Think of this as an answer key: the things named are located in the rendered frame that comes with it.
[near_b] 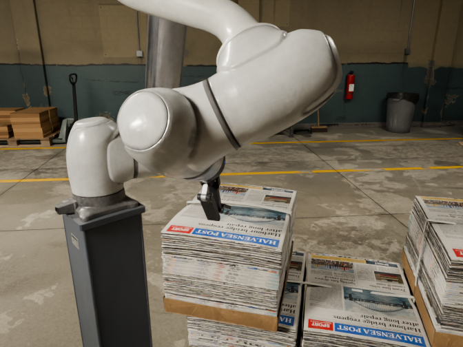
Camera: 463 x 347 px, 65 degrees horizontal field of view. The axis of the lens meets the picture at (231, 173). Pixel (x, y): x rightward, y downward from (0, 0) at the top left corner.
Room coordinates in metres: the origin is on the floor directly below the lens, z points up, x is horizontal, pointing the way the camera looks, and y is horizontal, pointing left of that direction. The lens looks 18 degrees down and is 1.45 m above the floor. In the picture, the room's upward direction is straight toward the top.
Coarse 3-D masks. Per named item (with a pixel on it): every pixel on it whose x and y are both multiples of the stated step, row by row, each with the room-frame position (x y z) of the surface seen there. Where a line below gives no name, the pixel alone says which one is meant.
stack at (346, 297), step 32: (320, 256) 1.04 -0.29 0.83; (288, 288) 0.87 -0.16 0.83; (320, 288) 0.87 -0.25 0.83; (352, 288) 0.87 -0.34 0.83; (384, 288) 0.87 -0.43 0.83; (192, 320) 0.78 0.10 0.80; (288, 320) 0.74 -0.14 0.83; (320, 320) 0.74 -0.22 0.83; (352, 320) 0.74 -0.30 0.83; (384, 320) 0.74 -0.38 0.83; (416, 320) 0.74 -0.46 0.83
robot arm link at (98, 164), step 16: (80, 128) 1.01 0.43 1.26; (96, 128) 1.01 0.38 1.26; (112, 128) 1.04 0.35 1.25; (80, 144) 0.99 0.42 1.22; (96, 144) 0.99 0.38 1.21; (112, 144) 1.02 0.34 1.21; (80, 160) 0.98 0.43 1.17; (96, 160) 0.99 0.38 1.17; (112, 160) 1.01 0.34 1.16; (128, 160) 1.03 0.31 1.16; (80, 176) 0.98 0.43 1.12; (96, 176) 0.99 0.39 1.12; (112, 176) 1.01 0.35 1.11; (128, 176) 1.04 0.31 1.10; (80, 192) 0.99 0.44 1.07; (96, 192) 0.99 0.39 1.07; (112, 192) 1.01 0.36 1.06
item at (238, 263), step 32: (192, 224) 0.79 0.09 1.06; (224, 224) 0.79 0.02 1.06; (256, 224) 0.80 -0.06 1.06; (288, 224) 0.81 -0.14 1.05; (192, 256) 0.74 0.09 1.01; (224, 256) 0.72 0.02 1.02; (256, 256) 0.70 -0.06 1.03; (192, 288) 0.75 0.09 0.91; (224, 288) 0.73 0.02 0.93; (256, 288) 0.71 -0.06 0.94
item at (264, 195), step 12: (228, 192) 1.01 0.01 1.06; (240, 192) 1.01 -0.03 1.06; (252, 192) 1.01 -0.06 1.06; (264, 192) 1.01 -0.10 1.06; (276, 192) 1.02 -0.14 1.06; (288, 192) 1.02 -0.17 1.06; (264, 204) 0.92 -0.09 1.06; (276, 204) 0.92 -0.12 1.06; (288, 204) 0.92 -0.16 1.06; (288, 252) 0.94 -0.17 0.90
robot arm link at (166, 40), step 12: (156, 24) 0.96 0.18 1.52; (168, 24) 0.95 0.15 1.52; (180, 24) 0.97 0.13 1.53; (156, 36) 0.97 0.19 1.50; (168, 36) 0.96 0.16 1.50; (180, 36) 0.98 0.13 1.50; (156, 48) 0.98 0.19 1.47; (168, 48) 0.98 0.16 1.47; (180, 48) 1.00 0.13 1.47; (156, 60) 0.99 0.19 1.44; (168, 60) 0.99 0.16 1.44; (180, 60) 1.01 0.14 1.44; (156, 72) 1.00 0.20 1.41; (168, 72) 1.00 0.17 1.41; (180, 72) 1.03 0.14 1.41; (156, 84) 1.01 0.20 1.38; (168, 84) 1.01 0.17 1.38; (180, 84) 1.05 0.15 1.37; (144, 168) 1.06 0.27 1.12
